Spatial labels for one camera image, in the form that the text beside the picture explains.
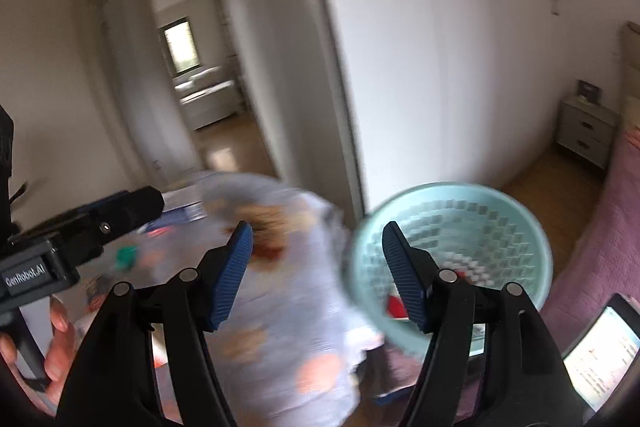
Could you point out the red wrapper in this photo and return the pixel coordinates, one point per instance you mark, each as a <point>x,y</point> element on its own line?
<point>395,307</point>

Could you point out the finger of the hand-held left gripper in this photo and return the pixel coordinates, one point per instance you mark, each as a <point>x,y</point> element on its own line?
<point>130,207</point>

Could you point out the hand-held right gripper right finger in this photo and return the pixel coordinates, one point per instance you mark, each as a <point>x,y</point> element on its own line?
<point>400,277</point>

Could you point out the light teal plastic laundry basket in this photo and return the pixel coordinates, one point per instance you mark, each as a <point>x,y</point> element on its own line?
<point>475,217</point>

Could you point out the person's left hand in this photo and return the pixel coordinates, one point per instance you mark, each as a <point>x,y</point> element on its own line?
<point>62,357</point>

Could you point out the smartphone with lit screen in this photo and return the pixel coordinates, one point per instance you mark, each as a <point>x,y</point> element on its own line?
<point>600,352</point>

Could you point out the white wardrobe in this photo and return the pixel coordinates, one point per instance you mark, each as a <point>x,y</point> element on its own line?
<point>425,82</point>

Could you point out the fan-patterned blanket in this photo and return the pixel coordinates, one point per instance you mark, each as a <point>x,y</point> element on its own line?
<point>300,307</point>

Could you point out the window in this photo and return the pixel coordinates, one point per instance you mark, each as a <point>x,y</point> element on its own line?
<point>179,47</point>

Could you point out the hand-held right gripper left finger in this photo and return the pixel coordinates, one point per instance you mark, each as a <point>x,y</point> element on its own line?
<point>232,277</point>

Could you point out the pink bed cover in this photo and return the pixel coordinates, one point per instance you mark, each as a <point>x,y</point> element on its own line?
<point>600,257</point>

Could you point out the small red scrap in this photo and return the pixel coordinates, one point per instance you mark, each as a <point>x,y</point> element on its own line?
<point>157,232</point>

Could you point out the white bed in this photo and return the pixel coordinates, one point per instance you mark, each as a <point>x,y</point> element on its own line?
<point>207,99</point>

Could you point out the grey nightstand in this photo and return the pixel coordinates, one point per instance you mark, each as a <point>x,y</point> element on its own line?
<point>585,132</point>

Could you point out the blue and white packet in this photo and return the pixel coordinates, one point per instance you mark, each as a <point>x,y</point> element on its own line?
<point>185,204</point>

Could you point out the colourful snack packet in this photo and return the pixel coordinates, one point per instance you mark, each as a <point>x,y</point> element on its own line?
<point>96,294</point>

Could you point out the green wrapper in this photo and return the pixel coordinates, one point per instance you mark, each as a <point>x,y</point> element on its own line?
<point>126,258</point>

